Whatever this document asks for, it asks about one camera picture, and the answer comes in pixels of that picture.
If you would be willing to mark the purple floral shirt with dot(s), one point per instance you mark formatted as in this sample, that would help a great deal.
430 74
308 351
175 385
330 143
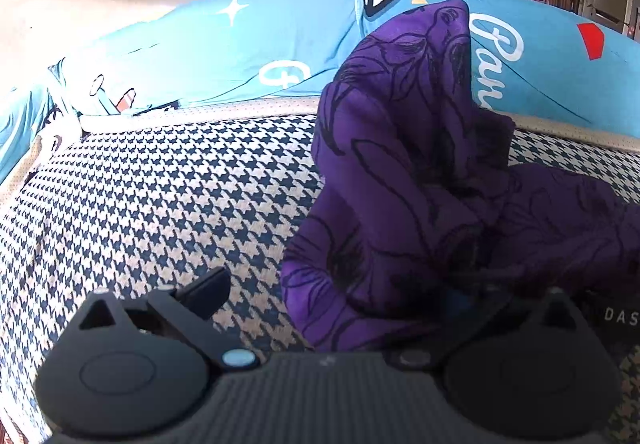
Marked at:
400 174

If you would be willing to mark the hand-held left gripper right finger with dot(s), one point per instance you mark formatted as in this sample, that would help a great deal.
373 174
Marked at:
470 320

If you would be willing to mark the houndstooth sofa mat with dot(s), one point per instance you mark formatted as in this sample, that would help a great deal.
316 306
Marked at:
150 204

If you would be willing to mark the blue printed sofa cover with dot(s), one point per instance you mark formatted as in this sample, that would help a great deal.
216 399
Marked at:
200 49

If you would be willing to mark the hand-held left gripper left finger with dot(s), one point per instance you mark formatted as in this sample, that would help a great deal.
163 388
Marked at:
207 291

